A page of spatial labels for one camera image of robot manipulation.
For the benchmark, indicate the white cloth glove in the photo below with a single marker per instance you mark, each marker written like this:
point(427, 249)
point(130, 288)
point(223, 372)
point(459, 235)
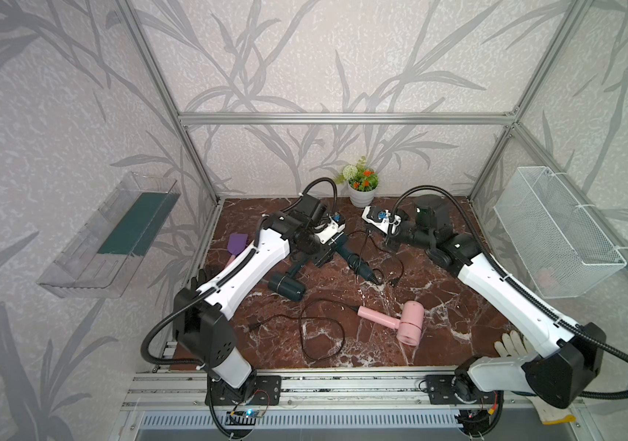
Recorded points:
point(513, 344)

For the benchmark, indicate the black green work glove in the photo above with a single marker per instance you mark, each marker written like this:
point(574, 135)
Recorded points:
point(203, 276)

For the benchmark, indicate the white wire mesh basket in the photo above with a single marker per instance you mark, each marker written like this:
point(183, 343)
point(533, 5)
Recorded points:
point(561, 245)

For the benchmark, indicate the white pot artificial flowers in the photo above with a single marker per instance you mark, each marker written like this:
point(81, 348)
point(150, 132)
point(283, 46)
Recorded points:
point(361, 180)

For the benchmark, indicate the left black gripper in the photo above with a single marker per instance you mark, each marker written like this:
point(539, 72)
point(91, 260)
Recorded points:
point(324, 256)

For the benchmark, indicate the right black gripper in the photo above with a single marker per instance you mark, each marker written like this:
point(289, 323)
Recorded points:
point(389, 243)

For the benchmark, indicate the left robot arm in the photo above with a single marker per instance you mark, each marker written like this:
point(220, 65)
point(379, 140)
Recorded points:
point(200, 319)

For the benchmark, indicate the purple pink spatula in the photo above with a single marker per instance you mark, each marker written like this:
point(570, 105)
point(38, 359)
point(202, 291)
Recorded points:
point(238, 242)

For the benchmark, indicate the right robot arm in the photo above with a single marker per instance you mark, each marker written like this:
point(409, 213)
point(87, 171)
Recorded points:
point(565, 357)

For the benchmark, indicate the horizontal aluminium frame bar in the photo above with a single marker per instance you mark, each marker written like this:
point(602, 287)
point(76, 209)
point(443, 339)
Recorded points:
point(333, 118)

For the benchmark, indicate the clear plastic wall shelf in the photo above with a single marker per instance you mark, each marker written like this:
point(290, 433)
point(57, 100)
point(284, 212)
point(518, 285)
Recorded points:
point(103, 257)

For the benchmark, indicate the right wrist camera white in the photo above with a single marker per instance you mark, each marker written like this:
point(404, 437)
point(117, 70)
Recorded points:
point(382, 219)

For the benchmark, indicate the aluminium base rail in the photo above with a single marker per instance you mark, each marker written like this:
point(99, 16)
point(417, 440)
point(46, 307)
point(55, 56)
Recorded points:
point(385, 397)

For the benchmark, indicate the dark green hair dryer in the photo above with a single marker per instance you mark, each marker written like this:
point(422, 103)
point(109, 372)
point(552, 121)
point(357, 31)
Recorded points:
point(286, 284)
point(358, 265)

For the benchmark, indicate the pink hair dryer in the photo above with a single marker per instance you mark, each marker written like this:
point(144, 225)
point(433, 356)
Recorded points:
point(408, 327)

